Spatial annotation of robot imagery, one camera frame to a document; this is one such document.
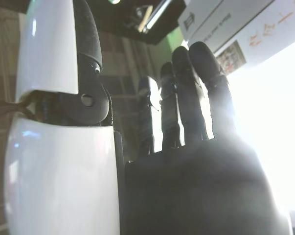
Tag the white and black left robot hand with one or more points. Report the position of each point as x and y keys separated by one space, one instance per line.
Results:
x=64 y=171

